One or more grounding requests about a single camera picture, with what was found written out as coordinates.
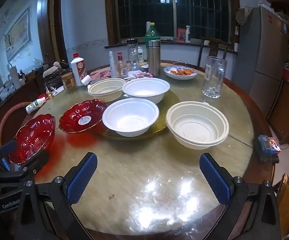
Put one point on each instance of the white foam bowl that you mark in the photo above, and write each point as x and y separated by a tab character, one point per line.
130	117
145	88

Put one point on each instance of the pink cloth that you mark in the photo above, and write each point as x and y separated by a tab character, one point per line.
100	74

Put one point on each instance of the large wall mirror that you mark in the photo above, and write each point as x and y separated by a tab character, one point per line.
12	42

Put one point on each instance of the clear bottle black lid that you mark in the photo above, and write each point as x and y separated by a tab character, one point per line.
133	55

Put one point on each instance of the red glass plate white sticker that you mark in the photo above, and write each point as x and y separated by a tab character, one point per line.
84	115

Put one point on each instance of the small white bottle green label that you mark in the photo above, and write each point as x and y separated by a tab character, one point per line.
34	105

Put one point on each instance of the white squeeze tube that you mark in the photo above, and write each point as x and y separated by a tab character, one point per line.
111	65

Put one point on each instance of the white spray bottle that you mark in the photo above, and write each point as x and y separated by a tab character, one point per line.
188	35

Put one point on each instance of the pink and yellow hula hoop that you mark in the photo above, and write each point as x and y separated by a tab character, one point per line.
5	120

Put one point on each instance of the green plastic bottle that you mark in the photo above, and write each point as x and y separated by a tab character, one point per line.
152	33

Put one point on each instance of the red box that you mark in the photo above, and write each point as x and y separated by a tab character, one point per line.
181	35

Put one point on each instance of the blue card box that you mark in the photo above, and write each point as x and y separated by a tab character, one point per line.
268	145

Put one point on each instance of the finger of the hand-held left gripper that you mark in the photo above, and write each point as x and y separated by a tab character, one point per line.
7	148
34	165

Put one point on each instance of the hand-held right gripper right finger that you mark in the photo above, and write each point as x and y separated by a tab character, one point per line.
214	180

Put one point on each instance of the short white capped tube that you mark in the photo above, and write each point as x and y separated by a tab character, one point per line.
86	80

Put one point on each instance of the dark framed window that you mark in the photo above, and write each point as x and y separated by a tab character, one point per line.
172	7

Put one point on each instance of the cream plastic bowl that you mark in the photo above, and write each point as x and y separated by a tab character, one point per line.
107	88
197	125

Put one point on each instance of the brown jar gold lid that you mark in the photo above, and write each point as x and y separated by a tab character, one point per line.
68	81

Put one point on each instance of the red glass plate gold rim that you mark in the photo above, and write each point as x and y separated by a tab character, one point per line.
32	137

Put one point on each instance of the small clear liquor bottle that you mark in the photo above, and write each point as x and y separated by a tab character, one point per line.
120	66

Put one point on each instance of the white tumbler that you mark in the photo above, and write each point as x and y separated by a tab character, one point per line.
15	76

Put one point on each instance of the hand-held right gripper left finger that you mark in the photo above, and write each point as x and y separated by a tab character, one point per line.
83	177

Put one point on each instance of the small perfume bottle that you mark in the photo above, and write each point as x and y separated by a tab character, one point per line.
50	92

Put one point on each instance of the dark wooden chair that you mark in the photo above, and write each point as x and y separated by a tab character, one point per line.
214	47

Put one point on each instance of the blue rimmed plate with food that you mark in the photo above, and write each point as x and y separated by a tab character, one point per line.
180	73

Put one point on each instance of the clear glass mug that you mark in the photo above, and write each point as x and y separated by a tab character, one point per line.
213	80

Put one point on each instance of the gold glitter turntable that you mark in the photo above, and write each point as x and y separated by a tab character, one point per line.
164	110

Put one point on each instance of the stainless steel thermos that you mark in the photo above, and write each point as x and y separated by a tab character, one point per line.
154	60

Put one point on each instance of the silver refrigerator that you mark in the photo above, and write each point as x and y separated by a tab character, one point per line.
262	55

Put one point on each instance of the white liquor bottle red cap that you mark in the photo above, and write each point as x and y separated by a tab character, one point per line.
78	70

